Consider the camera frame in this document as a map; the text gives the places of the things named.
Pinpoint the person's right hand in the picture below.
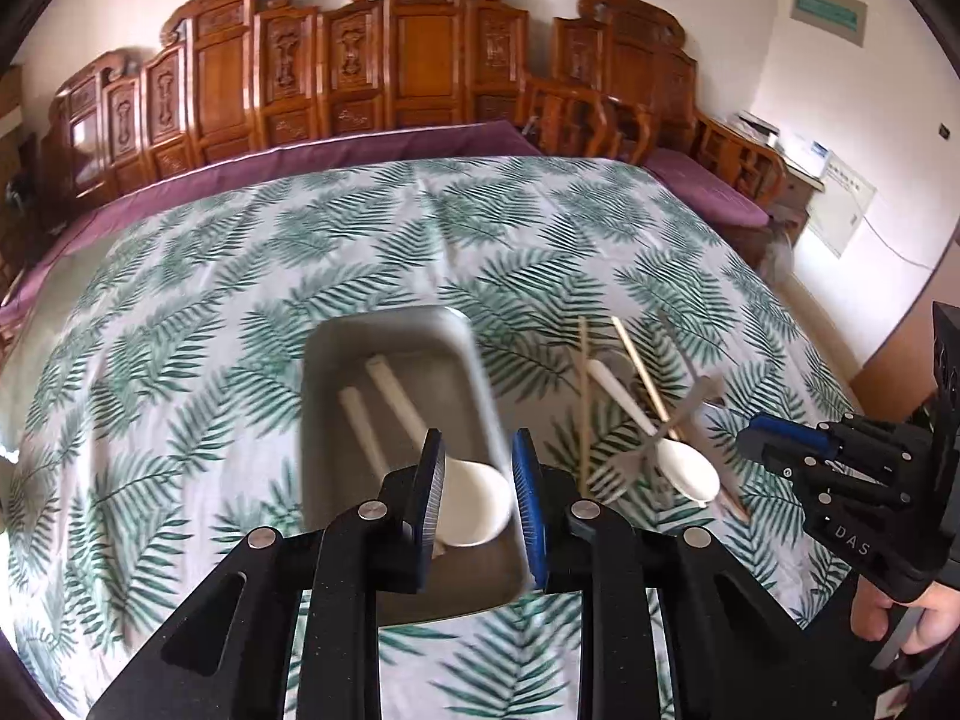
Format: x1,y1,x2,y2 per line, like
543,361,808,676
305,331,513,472
850,576,960,659

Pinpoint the metal tray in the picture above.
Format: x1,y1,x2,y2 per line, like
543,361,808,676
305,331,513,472
300,306,531,627

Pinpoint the metal fork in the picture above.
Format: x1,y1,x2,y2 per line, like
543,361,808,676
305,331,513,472
587,375,727,505

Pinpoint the wooden chopstick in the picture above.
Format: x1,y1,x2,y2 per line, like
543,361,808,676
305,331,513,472
576,316,594,500
610,315,752,524

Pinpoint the white plastic spoon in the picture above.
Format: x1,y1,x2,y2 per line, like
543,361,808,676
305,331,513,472
337,386,395,487
365,355,513,548
585,358,722,509

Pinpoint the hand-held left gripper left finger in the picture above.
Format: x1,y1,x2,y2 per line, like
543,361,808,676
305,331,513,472
88,427,449,720

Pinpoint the row of carved wooden panels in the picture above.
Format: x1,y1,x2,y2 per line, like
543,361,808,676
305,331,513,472
37,0,702,230

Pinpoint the green wall sign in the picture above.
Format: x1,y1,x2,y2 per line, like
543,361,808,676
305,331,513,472
790,0,869,36

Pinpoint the metal spoon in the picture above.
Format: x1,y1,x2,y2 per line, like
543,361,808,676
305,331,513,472
657,310,751,428

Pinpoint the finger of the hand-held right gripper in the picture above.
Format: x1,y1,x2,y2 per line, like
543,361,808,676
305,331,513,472
739,412,932,467
761,452,925,527

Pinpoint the leaf print tablecloth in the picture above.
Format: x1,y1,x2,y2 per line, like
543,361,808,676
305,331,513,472
0,156,863,720

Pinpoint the white cable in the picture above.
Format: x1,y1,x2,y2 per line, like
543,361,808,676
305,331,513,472
861,214,947,271

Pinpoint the purple seat cushion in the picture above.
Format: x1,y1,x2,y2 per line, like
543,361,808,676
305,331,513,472
643,148,771,228

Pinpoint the white paper board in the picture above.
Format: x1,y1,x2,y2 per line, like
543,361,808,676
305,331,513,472
808,150,878,257

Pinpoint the purple cloth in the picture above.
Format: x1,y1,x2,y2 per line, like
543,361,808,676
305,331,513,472
0,120,548,316

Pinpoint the stack of papers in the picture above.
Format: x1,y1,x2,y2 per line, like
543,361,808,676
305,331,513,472
729,111,827,181

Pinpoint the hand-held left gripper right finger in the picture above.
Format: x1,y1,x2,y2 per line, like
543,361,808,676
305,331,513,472
510,427,848,720

